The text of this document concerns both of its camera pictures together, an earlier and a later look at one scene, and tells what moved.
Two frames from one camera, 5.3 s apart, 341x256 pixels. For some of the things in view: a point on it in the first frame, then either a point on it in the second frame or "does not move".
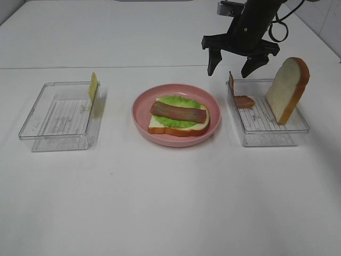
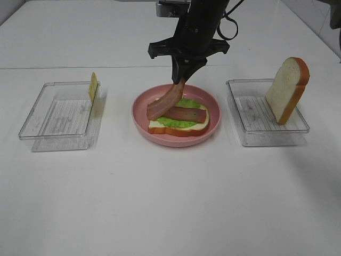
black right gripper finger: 214,56 → 175,70
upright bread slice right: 286,87 does not move
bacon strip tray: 243,101 → 161,106
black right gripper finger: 252,63 → 188,67
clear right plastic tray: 257,125 does not move
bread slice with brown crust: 156,127 does not move
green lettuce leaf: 179,101 does not move
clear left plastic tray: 63,117 does not move
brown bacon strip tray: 193,114 does not move
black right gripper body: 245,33 → 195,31
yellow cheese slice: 93,86 does not move
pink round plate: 141,117 does not move
